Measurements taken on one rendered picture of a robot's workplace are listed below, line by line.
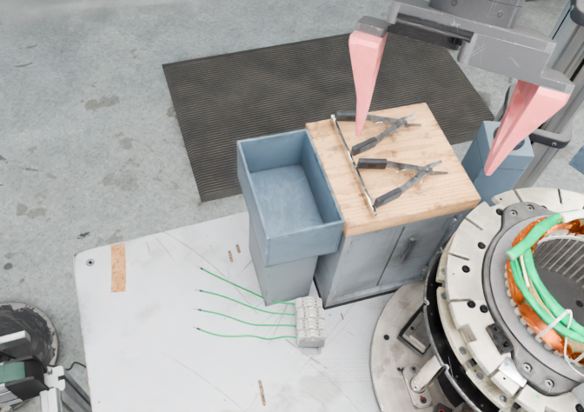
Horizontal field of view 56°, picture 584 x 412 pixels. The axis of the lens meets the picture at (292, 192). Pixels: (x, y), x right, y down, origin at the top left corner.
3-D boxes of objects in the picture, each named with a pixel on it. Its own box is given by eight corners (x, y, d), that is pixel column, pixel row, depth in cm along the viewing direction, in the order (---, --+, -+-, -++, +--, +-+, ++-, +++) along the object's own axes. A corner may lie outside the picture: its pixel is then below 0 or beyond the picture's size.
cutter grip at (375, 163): (356, 169, 76) (359, 162, 75) (356, 164, 76) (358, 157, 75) (385, 169, 76) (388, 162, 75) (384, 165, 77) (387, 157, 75)
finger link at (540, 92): (523, 200, 36) (587, 63, 32) (419, 169, 37) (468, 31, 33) (511, 165, 42) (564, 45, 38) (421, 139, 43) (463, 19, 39)
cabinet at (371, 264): (323, 311, 95) (347, 236, 74) (293, 222, 105) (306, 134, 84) (424, 285, 100) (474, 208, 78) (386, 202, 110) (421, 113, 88)
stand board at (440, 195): (345, 237, 74) (348, 229, 72) (303, 133, 84) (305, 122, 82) (475, 208, 78) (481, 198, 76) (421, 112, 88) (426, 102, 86)
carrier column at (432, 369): (413, 396, 86) (455, 353, 69) (406, 381, 87) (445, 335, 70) (427, 391, 87) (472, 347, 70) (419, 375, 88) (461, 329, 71)
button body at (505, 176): (478, 236, 106) (534, 156, 86) (442, 235, 106) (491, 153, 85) (472, 207, 110) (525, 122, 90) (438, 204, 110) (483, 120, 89)
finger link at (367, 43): (421, 169, 37) (471, 32, 33) (321, 139, 38) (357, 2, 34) (423, 139, 43) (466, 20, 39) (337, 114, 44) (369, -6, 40)
